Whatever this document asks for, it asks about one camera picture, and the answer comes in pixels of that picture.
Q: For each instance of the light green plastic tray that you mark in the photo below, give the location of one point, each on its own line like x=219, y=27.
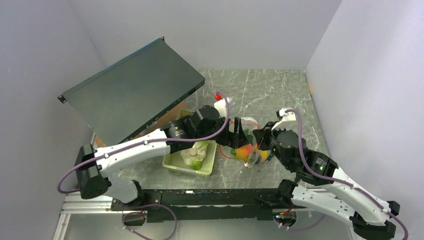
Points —
x=175, y=162

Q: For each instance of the orange red peach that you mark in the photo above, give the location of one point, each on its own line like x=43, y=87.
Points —
x=244, y=152

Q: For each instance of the aluminium frame rail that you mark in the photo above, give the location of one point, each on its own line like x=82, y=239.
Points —
x=74, y=205

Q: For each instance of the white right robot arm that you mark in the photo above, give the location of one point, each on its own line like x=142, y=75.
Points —
x=369, y=216

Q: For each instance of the clear zip bag orange zipper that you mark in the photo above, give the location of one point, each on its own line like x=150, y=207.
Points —
x=248, y=124

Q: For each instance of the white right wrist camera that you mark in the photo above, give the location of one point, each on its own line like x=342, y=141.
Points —
x=285, y=116

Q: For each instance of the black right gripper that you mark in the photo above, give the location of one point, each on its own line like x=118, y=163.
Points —
x=262, y=134

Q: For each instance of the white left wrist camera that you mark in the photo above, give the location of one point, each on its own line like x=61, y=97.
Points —
x=221, y=106

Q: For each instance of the white cauliflower with leaves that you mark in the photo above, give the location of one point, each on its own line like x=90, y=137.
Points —
x=194, y=156

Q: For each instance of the dark grey rack server chassis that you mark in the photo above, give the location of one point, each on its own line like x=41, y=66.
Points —
x=125, y=98

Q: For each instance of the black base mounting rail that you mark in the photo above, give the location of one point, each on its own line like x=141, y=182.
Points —
x=212, y=204

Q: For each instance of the green handled screwdriver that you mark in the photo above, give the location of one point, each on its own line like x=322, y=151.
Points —
x=269, y=157

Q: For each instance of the green bell pepper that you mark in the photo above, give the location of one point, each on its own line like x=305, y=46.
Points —
x=233, y=152

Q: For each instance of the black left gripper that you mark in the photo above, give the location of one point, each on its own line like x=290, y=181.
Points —
x=238, y=139

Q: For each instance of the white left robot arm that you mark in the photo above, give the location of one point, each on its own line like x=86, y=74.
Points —
x=96, y=168

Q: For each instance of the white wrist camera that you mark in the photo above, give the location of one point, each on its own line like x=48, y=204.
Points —
x=221, y=106
x=285, y=116

